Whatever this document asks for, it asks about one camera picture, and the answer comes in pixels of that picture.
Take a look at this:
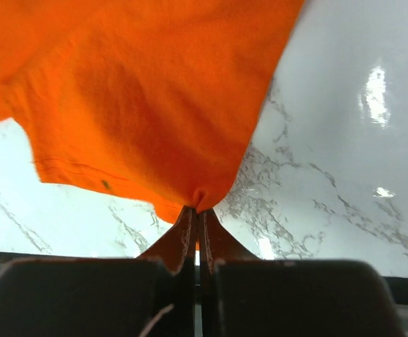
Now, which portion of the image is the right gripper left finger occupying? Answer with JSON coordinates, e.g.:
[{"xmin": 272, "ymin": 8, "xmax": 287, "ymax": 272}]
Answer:
[{"xmin": 138, "ymin": 207, "xmax": 194, "ymax": 273}]

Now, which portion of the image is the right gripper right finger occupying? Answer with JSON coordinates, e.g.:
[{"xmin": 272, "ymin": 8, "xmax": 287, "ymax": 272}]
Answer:
[{"xmin": 198, "ymin": 209, "xmax": 259, "ymax": 274}]

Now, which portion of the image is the orange t shirt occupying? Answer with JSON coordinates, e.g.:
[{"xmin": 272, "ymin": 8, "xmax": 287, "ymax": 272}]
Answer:
[{"xmin": 0, "ymin": 0, "xmax": 306, "ymax": 251}]

